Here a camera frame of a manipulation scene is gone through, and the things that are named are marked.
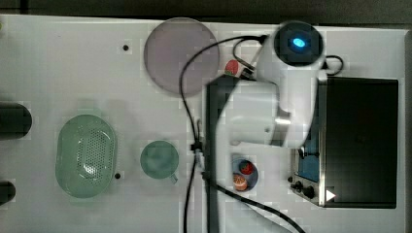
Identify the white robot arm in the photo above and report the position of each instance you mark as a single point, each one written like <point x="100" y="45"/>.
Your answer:
<point x="274" y="108"/>

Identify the upper black cylinder post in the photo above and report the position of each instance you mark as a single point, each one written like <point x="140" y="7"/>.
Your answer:
<point x="15" y="121"/>

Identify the small red felt fruit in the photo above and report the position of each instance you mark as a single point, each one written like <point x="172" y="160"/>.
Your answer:
<point x="246" y="167"/>

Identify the green mug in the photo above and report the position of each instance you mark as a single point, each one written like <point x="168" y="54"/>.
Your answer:
<point x="160" y="160"/>

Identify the orange felt fruit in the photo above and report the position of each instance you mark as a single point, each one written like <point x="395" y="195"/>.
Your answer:
<point x="240" y="183"/>

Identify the lower black cylinder post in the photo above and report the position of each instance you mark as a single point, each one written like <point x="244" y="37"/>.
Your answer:
<point x="7" y="192"/>

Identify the black toaster oven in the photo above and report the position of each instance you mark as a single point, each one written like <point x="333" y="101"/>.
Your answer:
<point x="349" y="159"/>

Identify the black cylinder post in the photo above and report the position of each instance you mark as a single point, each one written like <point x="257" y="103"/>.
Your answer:
<point x="15" y="121"/>
<point x="7" y="192"/>

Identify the red felt strawberry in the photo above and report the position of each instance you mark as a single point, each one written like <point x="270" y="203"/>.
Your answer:
<point x="231" y="67"/>

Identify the grey round plate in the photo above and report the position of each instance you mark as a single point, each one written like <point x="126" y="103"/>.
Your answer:
<point x="171" y="45"/>

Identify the green oval strainer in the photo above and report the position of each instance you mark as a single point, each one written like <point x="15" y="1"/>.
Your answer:
<point x="86" y="156"/>

